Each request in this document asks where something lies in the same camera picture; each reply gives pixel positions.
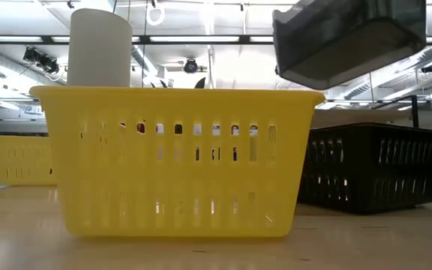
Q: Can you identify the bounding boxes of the yellow slotted plastic basket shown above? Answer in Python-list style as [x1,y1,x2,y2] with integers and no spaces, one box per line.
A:
[0,133,58,188]
[29,85,326,239]

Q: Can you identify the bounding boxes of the grey translucent plastic basket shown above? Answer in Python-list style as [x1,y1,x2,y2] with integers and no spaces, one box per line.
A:
[271,0,428,92]

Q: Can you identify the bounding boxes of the black slotted plastic basket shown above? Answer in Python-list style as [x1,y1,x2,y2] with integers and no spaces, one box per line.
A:
[297,121,432,215]

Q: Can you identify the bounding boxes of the green plant in white pot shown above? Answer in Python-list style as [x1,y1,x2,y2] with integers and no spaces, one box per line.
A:
[149,76,208,90]

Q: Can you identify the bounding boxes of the ceiling light panel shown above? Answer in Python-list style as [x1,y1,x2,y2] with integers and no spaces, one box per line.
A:
[249,35,275,44]
[148,35,241,44]

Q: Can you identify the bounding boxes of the white shade table lamp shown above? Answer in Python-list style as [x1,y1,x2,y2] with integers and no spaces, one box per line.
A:
[66,7,134,89]

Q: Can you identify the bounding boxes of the black hanging device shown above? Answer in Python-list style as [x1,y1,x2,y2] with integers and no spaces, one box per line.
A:
[22,46,61,75]

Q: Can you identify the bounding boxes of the black round overhead camera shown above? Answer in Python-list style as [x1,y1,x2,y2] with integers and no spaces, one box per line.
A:
[183,57,200,74]

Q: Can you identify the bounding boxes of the black overhead frame beam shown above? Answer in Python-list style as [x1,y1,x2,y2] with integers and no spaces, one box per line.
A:
[0,34,432,46]

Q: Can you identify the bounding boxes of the white hanging ring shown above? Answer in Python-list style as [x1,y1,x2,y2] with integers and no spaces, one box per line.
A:
[145,2,166,27]

